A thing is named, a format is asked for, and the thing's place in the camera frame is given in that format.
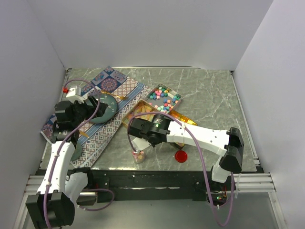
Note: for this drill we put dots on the patterned paper placemat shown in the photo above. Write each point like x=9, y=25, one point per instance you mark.
x=118, y=93

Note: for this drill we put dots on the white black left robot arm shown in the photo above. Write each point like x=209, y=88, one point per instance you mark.
x=55, y=202

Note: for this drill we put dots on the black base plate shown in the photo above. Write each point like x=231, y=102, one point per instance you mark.
x=124, y=185

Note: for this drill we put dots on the gold knife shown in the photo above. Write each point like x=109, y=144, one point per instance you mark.
x=83, y=134

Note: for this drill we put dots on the red jar lid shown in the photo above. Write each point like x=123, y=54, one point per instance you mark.
x=181, y=156

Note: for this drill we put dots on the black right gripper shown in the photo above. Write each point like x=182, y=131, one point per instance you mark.
x=153, y=146

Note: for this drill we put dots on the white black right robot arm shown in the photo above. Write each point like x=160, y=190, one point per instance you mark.
x=227, y=144

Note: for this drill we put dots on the aluminium rail frame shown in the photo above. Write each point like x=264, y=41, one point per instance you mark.
x=244, y=182

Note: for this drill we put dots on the clear glass jar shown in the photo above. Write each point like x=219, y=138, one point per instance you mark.
x=139, y=157

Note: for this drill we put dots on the dark tin of gummy candies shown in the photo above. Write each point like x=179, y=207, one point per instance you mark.
x=184, y=119

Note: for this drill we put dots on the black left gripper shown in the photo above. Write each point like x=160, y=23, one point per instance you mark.
x=93, y=111

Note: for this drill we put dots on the gold tin of popsicle candies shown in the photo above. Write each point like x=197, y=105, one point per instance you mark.
x=140, y=108

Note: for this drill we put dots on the pink tin of star candies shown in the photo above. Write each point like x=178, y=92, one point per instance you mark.
x=163, y=98

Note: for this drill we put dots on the teal ceramic plate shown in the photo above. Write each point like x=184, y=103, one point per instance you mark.
x=110, y=111

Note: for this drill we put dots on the gold fork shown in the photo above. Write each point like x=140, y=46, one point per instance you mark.
x=114, y=95

